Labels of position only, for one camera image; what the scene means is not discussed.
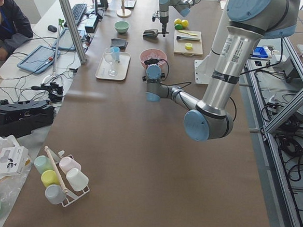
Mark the black bag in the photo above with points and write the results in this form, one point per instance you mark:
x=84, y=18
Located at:
x=21, y=118

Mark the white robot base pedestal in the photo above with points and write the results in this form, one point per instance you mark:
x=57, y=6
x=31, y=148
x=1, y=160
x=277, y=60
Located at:
x=204, y=68

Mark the light green bowl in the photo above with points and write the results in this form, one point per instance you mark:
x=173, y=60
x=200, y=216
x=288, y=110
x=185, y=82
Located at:
x=121, y=26

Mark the green lime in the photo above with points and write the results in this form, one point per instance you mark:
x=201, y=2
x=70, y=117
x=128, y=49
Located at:
x=178, y=27

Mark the bamboo cutting board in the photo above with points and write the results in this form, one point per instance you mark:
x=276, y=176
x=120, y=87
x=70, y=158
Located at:
x=179, y=45

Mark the silver metal muddler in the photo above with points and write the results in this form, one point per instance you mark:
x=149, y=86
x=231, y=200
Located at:
x=187, y=38

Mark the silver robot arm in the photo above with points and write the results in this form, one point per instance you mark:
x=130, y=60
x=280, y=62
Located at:
x=246, y=22
x=182, y=6

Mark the black wine glass rack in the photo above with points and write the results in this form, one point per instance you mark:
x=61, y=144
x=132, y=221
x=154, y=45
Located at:
x=129, y=4

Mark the blue teach pendant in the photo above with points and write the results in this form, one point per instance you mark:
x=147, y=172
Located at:
x=65, y=41
x=40, y=59

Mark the grey folded cloth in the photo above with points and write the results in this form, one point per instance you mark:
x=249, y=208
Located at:
x=118, y=42

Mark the light blue cup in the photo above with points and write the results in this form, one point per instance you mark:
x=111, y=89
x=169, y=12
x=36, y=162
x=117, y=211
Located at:
x=116, y=53

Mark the grey cup on rack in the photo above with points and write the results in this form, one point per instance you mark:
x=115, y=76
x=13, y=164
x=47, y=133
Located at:
x=55, y=194

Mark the white product box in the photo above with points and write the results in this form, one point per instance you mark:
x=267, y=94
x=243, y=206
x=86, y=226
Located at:
x=12, y=160

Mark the yellow plastic knife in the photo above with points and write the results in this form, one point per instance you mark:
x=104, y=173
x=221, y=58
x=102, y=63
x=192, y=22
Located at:
x=186, y=32

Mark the black keyboard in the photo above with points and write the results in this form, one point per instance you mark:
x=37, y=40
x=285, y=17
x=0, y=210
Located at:
x=78, y=11

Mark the pink bowl with ice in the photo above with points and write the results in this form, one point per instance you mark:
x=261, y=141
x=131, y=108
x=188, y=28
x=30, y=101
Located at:
x=151, y=54

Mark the black computer mouse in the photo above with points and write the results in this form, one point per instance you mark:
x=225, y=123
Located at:
x=52, y=28

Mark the white cup drying rack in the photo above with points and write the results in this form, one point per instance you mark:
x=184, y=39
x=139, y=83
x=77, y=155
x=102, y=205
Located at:
x=65, y=182

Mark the white cup on rack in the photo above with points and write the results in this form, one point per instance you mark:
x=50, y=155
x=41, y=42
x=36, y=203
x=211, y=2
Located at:
x=77, y=179

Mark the wooden cup tree stand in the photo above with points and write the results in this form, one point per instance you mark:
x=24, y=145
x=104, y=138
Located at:
x=123, y=12

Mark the black monitor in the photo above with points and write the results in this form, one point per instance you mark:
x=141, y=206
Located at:
x=100, y=7

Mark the pink cup on rack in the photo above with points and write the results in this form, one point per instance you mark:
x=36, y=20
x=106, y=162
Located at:
x=67, y=163

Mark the green cup on rack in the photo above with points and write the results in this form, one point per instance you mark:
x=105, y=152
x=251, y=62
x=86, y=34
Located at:
x=42, y=163

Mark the silver metal ice scoop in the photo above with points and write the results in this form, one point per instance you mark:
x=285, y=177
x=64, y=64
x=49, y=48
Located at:
x=151, y=33

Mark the clear wine glass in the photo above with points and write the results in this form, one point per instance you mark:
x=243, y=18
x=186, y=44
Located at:
x=109, y=57

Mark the yellow cup on rack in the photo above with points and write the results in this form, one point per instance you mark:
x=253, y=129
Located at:
x=49, y=177

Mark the cream serving tray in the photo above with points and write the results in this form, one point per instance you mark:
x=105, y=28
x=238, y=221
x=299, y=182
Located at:
x=121, y=68

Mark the yellow lemon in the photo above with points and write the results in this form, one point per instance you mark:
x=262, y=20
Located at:
x=184, y=23
x=177, y=21

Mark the seated person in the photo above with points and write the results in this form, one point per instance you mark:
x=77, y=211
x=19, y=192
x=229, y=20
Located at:
x=15, y=28

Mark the lemon half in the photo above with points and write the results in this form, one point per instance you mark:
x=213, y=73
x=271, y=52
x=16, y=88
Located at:
x=188, y=46

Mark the aluminium frame post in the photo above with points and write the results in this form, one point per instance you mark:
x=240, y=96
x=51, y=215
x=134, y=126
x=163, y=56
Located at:
x=67, y=12

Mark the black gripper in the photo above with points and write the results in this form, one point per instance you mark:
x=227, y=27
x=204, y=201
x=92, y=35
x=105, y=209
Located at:
x=163, y=21
x=151, y=62

